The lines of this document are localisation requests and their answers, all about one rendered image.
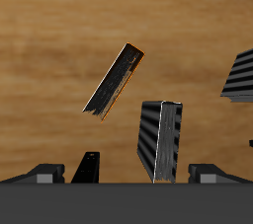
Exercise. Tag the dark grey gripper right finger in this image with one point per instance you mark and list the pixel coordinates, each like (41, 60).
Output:
(206, 174)

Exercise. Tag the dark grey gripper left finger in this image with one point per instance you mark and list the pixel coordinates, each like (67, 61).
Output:
(46, 174)

